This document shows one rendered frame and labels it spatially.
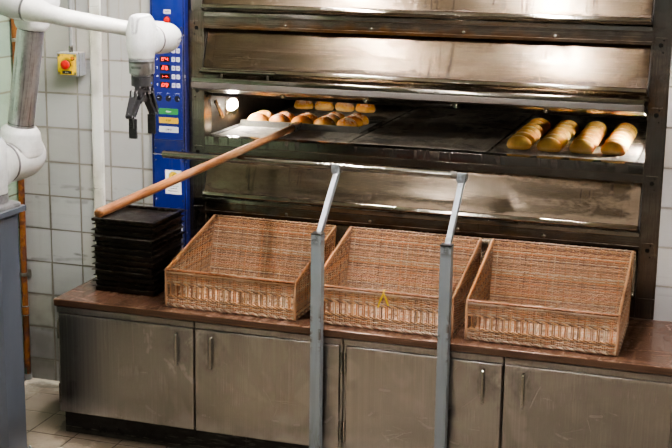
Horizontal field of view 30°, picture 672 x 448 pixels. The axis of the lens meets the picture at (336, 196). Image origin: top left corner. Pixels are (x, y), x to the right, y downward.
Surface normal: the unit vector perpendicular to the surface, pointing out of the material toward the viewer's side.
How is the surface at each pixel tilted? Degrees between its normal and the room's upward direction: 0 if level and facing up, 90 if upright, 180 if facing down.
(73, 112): 90
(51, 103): 90
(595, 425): 86
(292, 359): 90
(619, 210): 70
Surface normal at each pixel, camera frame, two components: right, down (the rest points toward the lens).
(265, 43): -0.29, -0.15
